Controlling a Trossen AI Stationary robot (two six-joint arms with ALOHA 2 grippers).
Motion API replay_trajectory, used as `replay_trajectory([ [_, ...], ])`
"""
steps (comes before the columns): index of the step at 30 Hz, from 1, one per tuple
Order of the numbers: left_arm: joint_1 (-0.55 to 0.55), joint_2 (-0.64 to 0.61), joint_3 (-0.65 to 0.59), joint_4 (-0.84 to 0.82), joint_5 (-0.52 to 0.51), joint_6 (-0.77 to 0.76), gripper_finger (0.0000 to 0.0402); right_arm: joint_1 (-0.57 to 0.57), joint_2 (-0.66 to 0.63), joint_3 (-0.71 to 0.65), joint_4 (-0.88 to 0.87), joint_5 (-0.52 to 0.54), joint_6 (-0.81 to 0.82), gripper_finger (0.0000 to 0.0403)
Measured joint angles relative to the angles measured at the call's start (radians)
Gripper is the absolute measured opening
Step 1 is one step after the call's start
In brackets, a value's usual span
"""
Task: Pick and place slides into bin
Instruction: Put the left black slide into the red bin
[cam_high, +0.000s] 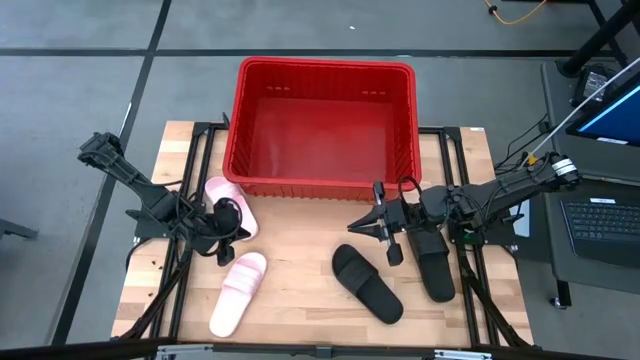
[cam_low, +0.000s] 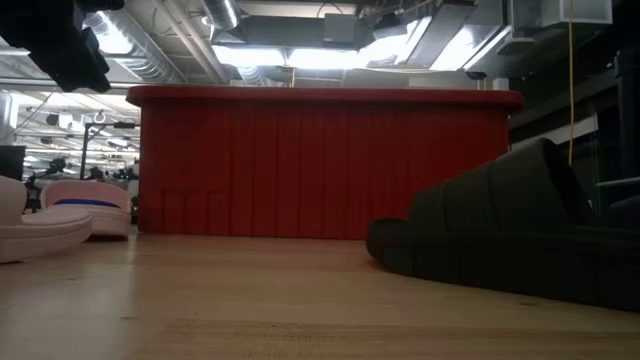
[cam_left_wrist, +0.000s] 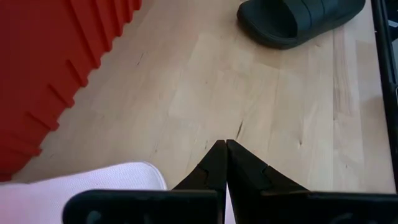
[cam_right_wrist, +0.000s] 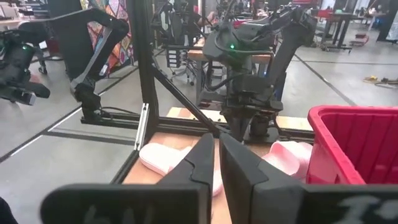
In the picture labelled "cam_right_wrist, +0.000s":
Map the wooden background table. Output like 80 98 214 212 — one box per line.
187 37 273 105

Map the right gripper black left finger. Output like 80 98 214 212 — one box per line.
40 133 215 224

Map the black background table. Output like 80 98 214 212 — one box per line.
322 12 357 52

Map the colourful patterned banner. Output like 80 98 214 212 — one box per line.
80 0 135 77

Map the black aluminium rig frame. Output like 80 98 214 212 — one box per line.
80 0 315 185

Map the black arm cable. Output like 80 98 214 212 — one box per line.
206 73 249 93

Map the silver metal frame bracket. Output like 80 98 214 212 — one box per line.
134 103 150 152

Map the black box with white labels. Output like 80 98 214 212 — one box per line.
165 46 183 69

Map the pink foam slide sandal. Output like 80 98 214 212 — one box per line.
139 142 223 197
262 141 313 182

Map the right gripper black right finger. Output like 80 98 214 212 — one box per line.
220 133 398 224

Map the red plastic bin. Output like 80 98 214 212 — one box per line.
306 105 398 186

